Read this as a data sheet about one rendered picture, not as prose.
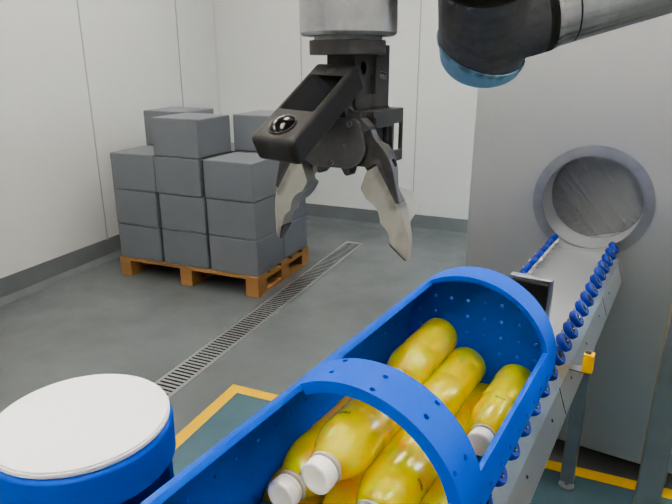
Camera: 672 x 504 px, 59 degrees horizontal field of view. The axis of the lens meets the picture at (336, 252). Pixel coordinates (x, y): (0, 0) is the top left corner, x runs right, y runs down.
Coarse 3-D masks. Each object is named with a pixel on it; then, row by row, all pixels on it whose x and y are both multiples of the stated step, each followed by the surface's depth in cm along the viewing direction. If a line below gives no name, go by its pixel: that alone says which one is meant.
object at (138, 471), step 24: (168, 432) 96; (144, 456) 90; (168, 456) 96; (0, 480) 85; (24, 480) 84; (48, 480) 84; (72, 480) 84; (96, 480) 85; (120, 480) 87; (144, 480) 91; (168, 480) 111
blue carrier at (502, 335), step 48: (432, 288) 111; (480, 288) 106; (384, 336) 106; (480, 336) 108; (528, 336) 104; (336, 384) 69; (384, 384) 68; (528, 384) 88; (240, 432) 63; (288, 432) 84; (432, 432) 65; (192, 480) 65; (240, 480) 75; (480, 480) 69
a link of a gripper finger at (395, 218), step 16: (368, 176) 55; (368, 192) 55; (384, 192) 54; (384, 208) 55; (400, 208) 54; (416, 208) 58; (384, 224) 55; (400, 224) 54; (400, 240) 55; (400, 256) 56
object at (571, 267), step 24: (552, 264) 198; (576, 264) 198; (576, 288) 178; (552, 312) 161; (600, 312) 173; (576, 360) 144; (576, 384) 141; (552, 408) 123; (552, 432) 121; (528, 456) 108; (528, 480) 106
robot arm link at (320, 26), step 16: (304, 0) 52; (320, 0) 50; (336, 0) 50; (352, 0) 50; (368, 0) 50; (384, 0) 51; (304, 16) 52; (320, 16) 51; (336, 16) 50; (352, 16) 50; (368, 16) 50; (384, 16) 51; (304, 32) 53; (320, 32) 51; (336, 32) 51; (352, 32) 51; (368, 32) 51; (384, 32) 52
